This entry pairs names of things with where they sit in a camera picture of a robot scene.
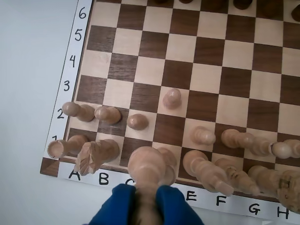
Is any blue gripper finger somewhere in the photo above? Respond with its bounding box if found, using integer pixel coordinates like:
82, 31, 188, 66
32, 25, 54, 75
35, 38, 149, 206
88, 184, 139, 225
156, 184, 203, 225

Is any light wooden bishop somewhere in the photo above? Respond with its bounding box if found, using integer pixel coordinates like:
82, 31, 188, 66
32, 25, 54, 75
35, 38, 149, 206
127, 146, 166, 225
214, 158, 261, 195

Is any white letter label strip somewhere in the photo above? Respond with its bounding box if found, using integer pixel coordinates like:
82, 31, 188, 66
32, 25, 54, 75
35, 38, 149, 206
57, 161, 300, 222

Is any light wooden queen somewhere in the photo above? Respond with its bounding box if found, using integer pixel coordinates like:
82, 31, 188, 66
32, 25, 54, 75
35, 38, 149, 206
153, 147, 178, 186

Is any light wooden king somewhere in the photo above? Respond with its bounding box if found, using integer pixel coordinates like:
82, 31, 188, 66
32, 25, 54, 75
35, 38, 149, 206
182, 150, 234, 197

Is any light wooden knight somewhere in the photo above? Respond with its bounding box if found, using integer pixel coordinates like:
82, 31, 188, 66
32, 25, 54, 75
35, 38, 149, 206
247, 165, 300, 213
74, 138, 120, 175

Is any light wooden rook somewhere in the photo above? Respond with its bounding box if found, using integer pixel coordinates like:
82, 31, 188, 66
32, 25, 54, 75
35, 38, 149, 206
46, 135, 89, 160

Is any light wooden pawn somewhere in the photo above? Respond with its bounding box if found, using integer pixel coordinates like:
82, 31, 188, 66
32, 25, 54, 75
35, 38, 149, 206
248, 135, 274, 157
127, 113, 149, 130
94, 105, 122, 125
163, 88, 182, 110
220, 128, 255, 150
62, 102, 96, 122
271, 139, 300, 160
191, 126, 216, 146

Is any wooden chessboard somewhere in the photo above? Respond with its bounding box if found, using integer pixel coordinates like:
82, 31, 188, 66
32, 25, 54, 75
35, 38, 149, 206
39, 0, 300, 204

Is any white number label strip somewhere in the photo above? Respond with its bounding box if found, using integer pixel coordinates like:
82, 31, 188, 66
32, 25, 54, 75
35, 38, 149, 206
43, 0, 94, 158

